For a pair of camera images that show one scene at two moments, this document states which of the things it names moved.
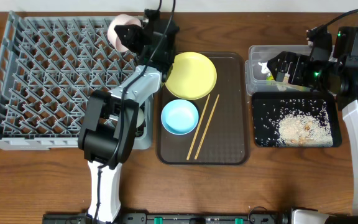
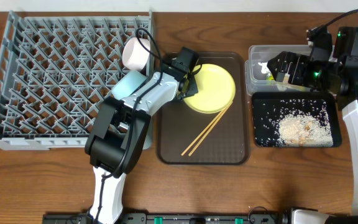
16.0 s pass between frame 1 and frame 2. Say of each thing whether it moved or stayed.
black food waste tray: stayed
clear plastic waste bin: stayed
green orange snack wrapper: stayed
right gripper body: stayed
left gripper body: moved
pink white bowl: moved
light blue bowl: moved
